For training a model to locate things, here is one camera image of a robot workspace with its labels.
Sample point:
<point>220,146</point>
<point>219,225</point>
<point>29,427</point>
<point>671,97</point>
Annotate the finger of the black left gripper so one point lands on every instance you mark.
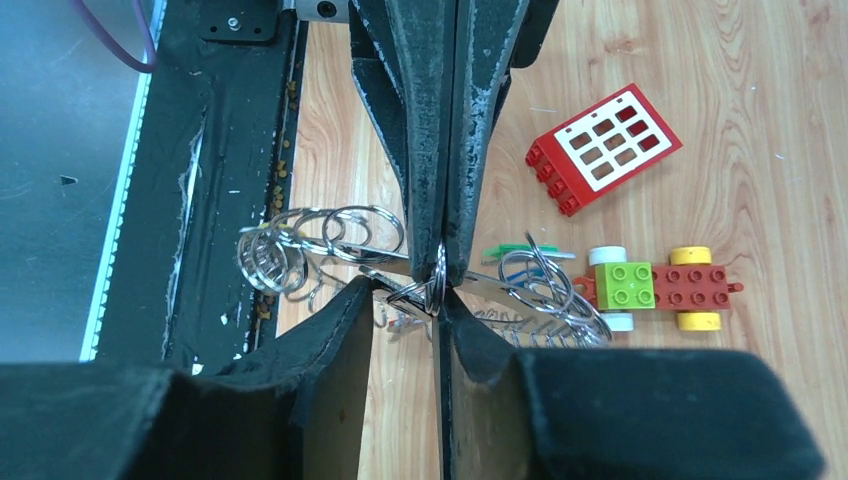
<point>402,54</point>
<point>492,38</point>

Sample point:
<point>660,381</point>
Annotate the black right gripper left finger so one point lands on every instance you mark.
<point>292,409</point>

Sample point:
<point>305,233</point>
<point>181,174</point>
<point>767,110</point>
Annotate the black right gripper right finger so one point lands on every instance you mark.
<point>610,413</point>

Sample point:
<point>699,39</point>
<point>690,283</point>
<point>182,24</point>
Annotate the red window toy brick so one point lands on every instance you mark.
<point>596,151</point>

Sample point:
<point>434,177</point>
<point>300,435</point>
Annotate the red toy brick car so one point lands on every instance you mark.
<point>691,285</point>

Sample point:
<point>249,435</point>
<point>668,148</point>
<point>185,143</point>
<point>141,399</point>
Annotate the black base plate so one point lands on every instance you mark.
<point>212,130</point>

